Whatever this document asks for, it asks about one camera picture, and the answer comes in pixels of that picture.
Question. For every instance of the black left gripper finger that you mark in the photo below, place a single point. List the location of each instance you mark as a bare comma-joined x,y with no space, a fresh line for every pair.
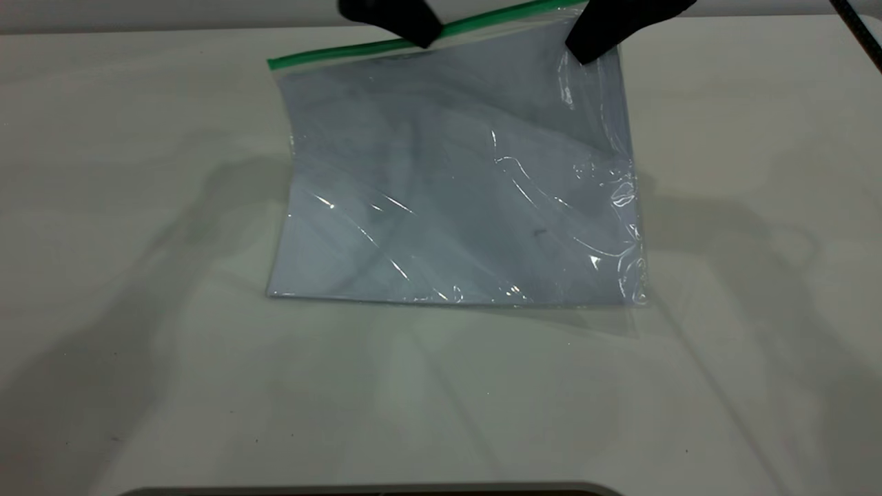
403,17

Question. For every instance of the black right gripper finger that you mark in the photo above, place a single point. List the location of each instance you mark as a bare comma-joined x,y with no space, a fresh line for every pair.
613,24

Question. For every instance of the clear zip bag green strip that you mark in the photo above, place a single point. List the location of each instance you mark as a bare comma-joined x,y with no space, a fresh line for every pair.
455,186

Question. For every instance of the dark rounded base edge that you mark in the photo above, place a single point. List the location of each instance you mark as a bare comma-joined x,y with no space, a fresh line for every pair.
372,491

